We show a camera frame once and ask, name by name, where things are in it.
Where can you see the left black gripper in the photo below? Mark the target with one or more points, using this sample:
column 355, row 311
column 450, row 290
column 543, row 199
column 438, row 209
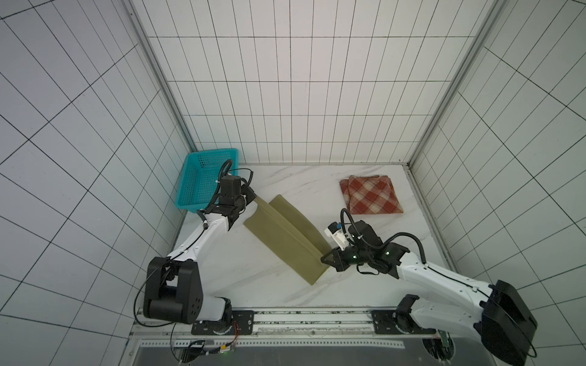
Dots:
column 249, row 194

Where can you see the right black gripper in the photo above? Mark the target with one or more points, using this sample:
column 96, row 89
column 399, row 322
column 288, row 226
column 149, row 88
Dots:
column 341, row 258

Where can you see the olive green skirt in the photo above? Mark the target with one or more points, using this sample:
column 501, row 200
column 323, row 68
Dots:
column 283, row 229

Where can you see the red plaid skirt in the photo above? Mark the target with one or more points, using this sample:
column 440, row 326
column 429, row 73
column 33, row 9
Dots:
column 370, row 195

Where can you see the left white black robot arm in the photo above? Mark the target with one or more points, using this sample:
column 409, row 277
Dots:
column 172, row 291

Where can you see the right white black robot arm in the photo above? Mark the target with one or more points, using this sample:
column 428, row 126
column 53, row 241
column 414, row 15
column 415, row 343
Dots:
column 494, row 315

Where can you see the teal plastic basket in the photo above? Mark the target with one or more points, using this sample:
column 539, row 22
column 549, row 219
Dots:
column 199, row 176

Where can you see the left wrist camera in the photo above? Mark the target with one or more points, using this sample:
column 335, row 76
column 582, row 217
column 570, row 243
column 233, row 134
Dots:
column 230, row 190

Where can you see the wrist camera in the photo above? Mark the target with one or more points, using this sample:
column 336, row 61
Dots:
column 230, row 190
column 336, row 233

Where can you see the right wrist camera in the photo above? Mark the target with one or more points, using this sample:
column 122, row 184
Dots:
column 336, row 233

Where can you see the aluminium mounting rail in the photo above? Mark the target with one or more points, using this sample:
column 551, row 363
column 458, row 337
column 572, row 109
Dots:
column 355, row 322

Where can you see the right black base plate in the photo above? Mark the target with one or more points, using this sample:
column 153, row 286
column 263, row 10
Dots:
column 386, row 322

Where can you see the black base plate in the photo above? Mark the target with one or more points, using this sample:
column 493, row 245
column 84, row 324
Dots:
column 241, row 322
column 386, row 322

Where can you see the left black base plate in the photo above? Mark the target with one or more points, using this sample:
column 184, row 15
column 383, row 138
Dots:
column 241, row 322

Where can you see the right control board with wires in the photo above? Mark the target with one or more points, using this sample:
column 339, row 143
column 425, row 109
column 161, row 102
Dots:
column 440, row 347

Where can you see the control board with wires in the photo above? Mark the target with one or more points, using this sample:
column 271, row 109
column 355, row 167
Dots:
column 196, row 349
column 440, row 347

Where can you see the left control board with wires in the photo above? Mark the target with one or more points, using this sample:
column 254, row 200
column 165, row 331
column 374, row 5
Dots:
column 196, row 349

